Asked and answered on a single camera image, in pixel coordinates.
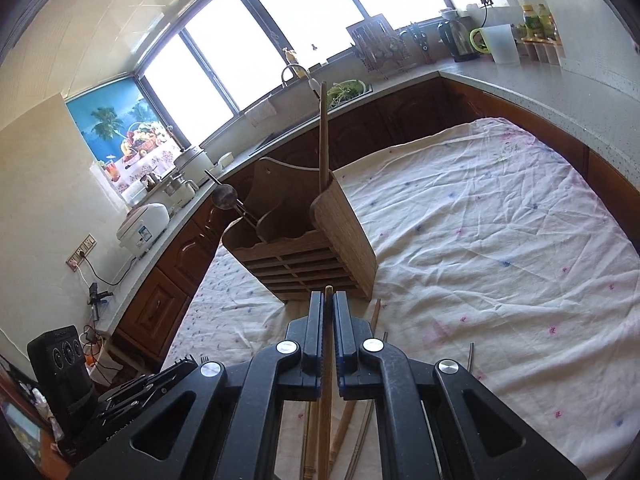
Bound white small blender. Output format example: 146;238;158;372
165;174;198;209

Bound metal spoon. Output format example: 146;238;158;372
204;169;257;229

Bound white steamer pot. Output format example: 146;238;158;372
174;145;214;186

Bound black electric kettle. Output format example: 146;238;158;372
437;9;480;63

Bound green colander with vegetables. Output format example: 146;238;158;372
326;79;368;108

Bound white spotted tablecloth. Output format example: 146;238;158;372
162;116;640;480

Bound oil bottles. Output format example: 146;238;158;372
522;3;555;41

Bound wooden utensil holder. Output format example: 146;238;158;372
221;157;378;301

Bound white plastic pitcher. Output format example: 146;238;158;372
469;24;520;66

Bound kitchen faucet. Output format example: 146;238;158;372
281;63;321;99

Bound dish drying rack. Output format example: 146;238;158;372
346;14;409;72

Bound tropical fruit poster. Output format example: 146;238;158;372
66;78;180;204

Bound white rice cooker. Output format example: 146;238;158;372
116;203;170;258

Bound metal chopstick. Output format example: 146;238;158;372
342;331;391;480

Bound kitchen sink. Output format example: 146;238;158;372
250;83;373;153

